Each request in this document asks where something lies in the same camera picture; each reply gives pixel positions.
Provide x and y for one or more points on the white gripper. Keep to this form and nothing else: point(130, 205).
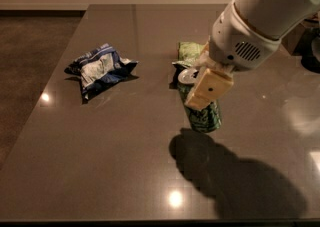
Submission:
point(237, 41)

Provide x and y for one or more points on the green soda can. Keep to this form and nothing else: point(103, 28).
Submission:
point(206, 120)

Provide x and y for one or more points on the green chip bag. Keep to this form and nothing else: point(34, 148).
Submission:
point(188, 53)

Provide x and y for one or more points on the blue chip bag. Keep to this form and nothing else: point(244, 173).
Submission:
point(100, 69)

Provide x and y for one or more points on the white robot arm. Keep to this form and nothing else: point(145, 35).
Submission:
point(275, 17)

